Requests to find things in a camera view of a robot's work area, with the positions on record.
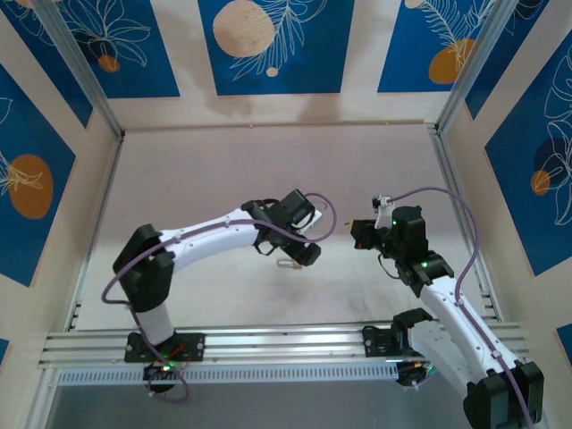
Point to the brass padlock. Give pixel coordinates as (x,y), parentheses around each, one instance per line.
(297,267)

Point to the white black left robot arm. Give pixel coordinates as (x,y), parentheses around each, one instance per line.
(210,237)

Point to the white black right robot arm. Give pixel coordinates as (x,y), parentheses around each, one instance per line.
(447,308)

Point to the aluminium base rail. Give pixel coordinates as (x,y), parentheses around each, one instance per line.
(286,344)

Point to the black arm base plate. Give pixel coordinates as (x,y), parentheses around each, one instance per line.
(196,344)
(375,342)

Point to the aluminium side rail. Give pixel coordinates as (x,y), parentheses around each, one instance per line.
(104,192)
(486,297)

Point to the aluminium frame post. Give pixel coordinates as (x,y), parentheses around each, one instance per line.
(40,402)
(79,62)
(476,62)

